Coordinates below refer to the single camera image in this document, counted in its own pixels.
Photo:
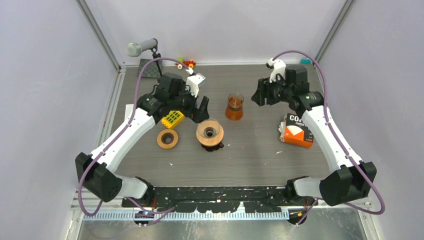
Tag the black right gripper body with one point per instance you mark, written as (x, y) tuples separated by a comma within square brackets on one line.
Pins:
[(276, 91)]

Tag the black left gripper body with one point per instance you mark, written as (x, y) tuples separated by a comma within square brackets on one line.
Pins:
[(185, 103)]

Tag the clear glass dripper cone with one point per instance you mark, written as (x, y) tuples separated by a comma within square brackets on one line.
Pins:
[(209, 128)]

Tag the large wooden ring holder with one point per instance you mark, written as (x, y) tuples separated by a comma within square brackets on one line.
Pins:
[(211, 141)]

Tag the dark brown dripper cup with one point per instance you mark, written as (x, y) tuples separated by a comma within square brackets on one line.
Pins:
[(213, 148)]

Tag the orange coffee filter box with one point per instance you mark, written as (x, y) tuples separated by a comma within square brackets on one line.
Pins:
[(293, 131)]

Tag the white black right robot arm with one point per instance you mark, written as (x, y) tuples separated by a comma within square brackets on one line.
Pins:
[(350, 177)]

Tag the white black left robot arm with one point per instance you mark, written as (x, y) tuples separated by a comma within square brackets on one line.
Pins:
[(96, 170)]

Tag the yellow green toy brick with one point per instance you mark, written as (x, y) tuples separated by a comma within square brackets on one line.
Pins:
[(171, 120)]

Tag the amber glass carafe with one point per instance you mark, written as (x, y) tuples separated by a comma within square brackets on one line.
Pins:
[(234, 110)]

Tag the toy brick car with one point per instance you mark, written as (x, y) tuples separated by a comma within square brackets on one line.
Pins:
[(188, 63)]

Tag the teal block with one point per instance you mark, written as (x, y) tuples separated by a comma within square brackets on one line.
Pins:
[(305, 61)]

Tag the white paper sheet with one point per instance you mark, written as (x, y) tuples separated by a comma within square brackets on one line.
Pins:
[(128, 111)]

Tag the grey microphone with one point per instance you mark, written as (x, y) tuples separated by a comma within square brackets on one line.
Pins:
[(135, 49)]

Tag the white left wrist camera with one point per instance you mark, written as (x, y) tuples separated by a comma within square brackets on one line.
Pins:
[(194, 81)]

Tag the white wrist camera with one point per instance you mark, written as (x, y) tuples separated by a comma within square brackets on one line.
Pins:
[(194, 81), (278, 68)]

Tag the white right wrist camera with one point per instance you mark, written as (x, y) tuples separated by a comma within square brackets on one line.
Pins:
[(278, 68)]

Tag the small wooden ring holder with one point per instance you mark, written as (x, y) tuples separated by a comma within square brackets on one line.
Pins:
[(167, 139)]

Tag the grey studded base plate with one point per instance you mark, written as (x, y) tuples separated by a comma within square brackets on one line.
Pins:
[(151, 70)]

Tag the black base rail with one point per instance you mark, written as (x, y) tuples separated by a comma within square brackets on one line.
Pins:
[(223, 199)]

